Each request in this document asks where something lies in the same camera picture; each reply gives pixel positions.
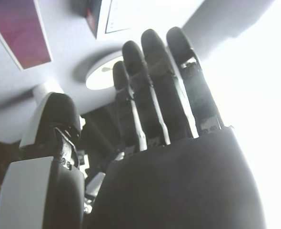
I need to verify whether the maroon small box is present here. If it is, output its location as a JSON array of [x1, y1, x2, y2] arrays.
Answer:
[[0, 0, 53, 72]]

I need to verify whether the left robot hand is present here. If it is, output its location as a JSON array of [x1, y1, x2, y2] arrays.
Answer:
[[0, 26, 267, 229]]

